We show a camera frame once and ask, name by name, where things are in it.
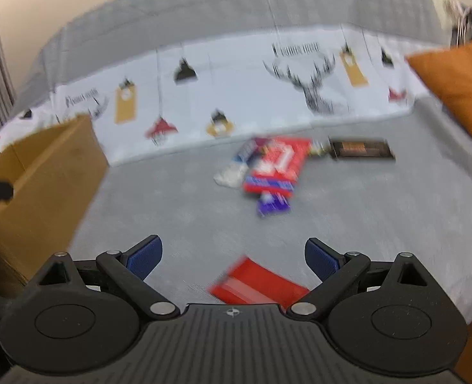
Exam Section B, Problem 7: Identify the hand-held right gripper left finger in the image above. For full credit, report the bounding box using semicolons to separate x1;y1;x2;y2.
23;235;181;322

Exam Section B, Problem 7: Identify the small yellow green candy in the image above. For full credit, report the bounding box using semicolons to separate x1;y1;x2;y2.
308;141;332;157

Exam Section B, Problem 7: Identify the grey quilted blanket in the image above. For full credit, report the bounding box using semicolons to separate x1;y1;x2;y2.
11;0;453;101

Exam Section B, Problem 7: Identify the brown cardboard box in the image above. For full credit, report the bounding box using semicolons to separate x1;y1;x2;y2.
0;114;111;297

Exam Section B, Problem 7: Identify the dark brown chocolate bar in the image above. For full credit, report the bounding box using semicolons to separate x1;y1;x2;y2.
329;138;397;161

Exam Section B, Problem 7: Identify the white printed deer cloth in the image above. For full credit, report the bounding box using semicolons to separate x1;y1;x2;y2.
0;23;417;168

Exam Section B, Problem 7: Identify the red striped snack packet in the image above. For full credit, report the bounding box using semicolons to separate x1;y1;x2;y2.
207;255;311;309

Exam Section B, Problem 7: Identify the red blue snack packet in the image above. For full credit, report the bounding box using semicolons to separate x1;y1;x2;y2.
243;173;297;197

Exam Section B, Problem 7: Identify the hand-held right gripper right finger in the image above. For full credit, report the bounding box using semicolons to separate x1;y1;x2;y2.
285;237;447;322

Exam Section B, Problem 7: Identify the large red white snack packet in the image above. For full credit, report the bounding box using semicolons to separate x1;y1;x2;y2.
255;137;313;181

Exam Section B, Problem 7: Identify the purple snack packet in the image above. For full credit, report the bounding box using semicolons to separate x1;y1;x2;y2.
257;191;291;217

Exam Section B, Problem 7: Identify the orange pillow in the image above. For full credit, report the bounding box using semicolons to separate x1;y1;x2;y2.
405;37;472;145

